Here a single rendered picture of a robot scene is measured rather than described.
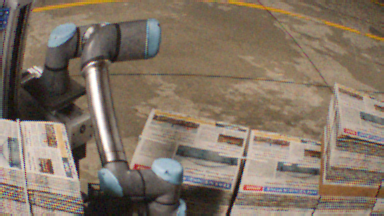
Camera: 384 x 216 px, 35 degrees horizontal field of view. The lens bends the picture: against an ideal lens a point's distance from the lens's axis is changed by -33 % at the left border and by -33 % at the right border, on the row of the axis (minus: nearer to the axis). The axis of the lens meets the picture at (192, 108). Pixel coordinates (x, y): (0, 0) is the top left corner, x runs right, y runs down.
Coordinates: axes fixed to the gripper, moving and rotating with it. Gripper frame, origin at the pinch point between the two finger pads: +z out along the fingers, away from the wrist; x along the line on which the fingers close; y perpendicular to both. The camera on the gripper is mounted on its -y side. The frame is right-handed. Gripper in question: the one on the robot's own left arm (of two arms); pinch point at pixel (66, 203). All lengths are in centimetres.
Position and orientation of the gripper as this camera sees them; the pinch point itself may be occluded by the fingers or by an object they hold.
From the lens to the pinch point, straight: 202.2
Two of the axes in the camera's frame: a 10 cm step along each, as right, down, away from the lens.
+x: 2.5, 4.8, -8.4
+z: -9.5, -0.3, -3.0
